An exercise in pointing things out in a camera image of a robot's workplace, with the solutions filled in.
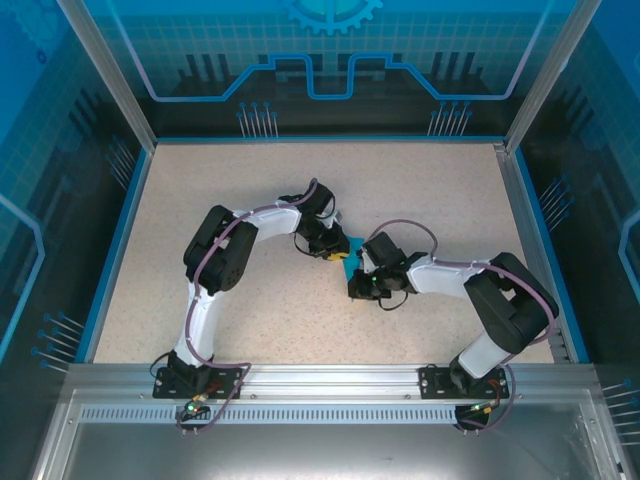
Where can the aluminium side rail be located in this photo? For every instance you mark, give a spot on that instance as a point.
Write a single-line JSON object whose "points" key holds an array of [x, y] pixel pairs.
{"points": [[518, 200]]}

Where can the sheet metal tray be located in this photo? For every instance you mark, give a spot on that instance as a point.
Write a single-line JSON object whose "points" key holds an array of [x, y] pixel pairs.
{"points": [[320, 450]]}

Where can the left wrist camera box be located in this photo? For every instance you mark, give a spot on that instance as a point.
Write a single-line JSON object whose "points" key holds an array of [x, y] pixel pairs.
{"points": [[338, 216]]}

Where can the aluminium frame post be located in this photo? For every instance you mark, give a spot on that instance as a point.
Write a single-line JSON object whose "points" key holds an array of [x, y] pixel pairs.
{"points": [[547, 75], [111, 75]]}

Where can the aluminium mounting rail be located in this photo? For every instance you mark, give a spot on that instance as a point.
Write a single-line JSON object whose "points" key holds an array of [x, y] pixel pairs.
{"points": [[330, 380]]}

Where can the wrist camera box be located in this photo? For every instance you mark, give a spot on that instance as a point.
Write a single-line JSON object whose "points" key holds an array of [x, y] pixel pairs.
{"points": [[365, 260], [338, 216]]}

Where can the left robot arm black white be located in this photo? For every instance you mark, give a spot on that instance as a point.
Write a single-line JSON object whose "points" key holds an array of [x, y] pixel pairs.
{"points": [[225, 255]]}

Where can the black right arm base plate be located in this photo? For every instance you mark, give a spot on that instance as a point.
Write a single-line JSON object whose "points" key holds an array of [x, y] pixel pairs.
{"points": [[432, 382]]}

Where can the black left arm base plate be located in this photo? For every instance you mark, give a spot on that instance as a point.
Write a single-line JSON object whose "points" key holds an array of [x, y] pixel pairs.
{"points": [[167, 385]]}

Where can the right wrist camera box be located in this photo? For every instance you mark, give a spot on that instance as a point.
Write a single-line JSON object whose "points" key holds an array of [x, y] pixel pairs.
{"points": [[365, 260]]}

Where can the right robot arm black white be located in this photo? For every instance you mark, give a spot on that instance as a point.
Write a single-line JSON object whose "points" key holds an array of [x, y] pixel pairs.
{"points": [[510, 305]]}

